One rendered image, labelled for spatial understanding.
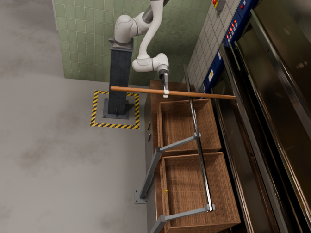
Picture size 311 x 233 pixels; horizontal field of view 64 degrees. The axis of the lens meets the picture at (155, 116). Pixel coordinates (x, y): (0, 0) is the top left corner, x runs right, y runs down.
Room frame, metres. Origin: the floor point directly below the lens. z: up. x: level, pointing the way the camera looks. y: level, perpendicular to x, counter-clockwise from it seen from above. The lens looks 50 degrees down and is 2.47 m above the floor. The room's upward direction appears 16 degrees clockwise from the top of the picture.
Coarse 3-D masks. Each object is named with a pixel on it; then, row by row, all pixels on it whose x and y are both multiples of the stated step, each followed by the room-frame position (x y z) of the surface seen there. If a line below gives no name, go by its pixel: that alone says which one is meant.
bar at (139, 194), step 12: (192, 108) 1.25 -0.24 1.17; (180, 144) 1.00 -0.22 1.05; (156, 156) 0.95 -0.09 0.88; (204, 168) 0.79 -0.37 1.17; (144, 180) 0.98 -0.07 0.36; (204, 180) 0.71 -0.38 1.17; (144, 192) 0.95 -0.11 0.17; (168, 216) 0.52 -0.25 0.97; (180, 216) 0.52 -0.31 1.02; (156, 228) 0.49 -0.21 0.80
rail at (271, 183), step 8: (224, 48) 1.69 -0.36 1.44; (232, 72) 1.43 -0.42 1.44; (240, 96) 1.22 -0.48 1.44; (248, 112) 1.09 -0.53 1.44; (248, 120) 1.03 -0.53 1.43; (256, 136) 0.92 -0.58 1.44; (256, 144) 0.87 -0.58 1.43; (264, 160) 0.78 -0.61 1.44; (264, 168) 0.74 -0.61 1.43; (272, 184) 0.65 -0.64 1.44; (272, 192) 0.61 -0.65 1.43; (280, 208) 0.54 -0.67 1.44; (280, 216) 0.51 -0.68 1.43; (288, 224) 0.48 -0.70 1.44; (288, 232) 0.44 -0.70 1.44
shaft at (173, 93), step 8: (112, 88) 1.18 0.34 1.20; (120, 88) 1.20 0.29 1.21; (128, 88) 1.22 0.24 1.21; (136, 88) 1.24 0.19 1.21; (192, 96) 1.35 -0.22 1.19; (200, 96) 1.37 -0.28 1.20; (208, 96) 1.39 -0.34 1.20; (216, 96) 1.41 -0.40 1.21; (224, 96) 1.43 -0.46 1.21; (232, 96) 1.45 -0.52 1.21
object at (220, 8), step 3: (216, 0) 2.35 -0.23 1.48; (219, 0) 2.31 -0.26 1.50; (222, 0) 2.32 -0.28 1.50; (225, 0) 2.33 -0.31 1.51; (216, 3) 2.33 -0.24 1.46; (219, 3) 2.32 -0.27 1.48; (222, 3) 2.32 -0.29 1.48; (216, 6) 2.31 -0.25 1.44; (219, 6) 2.32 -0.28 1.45; (222, 6) 2.33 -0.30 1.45; (216, 9) 2.32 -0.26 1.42; (219, 9) 2.32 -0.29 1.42; (222, 9) 2.33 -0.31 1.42
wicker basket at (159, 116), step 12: (168, 108) 1.65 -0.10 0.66; (180, 108) 1.68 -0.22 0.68; (204, 108) 1.70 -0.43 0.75; (168, 120) 1.56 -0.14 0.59; (180, 120) 1.60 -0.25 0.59; (192, 120) 1.64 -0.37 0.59; (204, 120) 1.58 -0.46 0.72; (168, 132) 1.42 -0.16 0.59; (180, 132) 1.46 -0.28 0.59; (192, 132) 1.50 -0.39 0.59; (204, 132) 1.46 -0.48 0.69; (216, 132) 1.37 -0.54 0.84; (168, 144) 1.28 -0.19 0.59; (192, 144) 1.36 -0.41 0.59; (204, 144) 1.35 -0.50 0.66; (216, 144) 1.27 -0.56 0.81; (168, 156) 1.12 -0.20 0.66
